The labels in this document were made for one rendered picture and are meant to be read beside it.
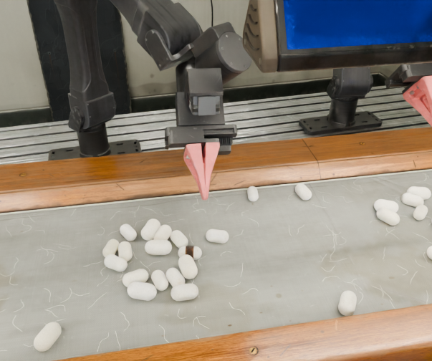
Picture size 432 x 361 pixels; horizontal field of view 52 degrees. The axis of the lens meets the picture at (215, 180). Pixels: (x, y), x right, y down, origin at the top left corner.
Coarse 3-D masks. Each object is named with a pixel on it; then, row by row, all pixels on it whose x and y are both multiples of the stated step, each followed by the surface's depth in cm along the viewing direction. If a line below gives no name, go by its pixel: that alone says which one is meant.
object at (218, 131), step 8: (168, 128) 62; (176, 128) 62; (184, 128) 62; (192, 128) 62; (200, 128) 62; (208, 128) 62; (216, 128) 63; (224, 128) 63; (232, 128) 63; (208, 136) 64; (216, 136) 66; (224, 136) 66; (232, 136) 64
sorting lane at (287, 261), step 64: (320, 192) 76; (384, 192) 76; (0, 256) 63; (64, 256) 63; (256, 256) 63; (320, 256) 63; (384, 256) 63; (0, 320) 54; (64, 320) 54; (128, 320) 54; (192, 320) 54; (256, 320) 54
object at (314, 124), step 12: (336, 108) 107; (348, 108) 106; (300, 120) 112; (312, 120) 112; (324, 120) 112; (336, 120) 109; (348, 120) 108; (360, 120) 112; (372, 120) 112; (312, 132) 107; (324, 132) 108; (336, 132) 109
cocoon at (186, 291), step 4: (180, 284) 56; (184, 284) 56; (188, 284) 56; (192, 284) 56; (172, 288) 56; (176, 288) 55; (180, 288) 55; (184, 288) 55; (188, 288) 55; (192, 288) 55; (196, 288) 56; (172, 292) 55; (176, 292) 55; (180, 292) 55; (184, 292) 55; (188, 292) 55; (192, 292) 55; (196, 292) 56; (172, 296) 55; (176, 296) 55; (180, 296) 55; (184, 296) 55; (188, 296) 55; (192, 296) 55; (196, 296) 56; (176, 300) 56; (180, 300) 56
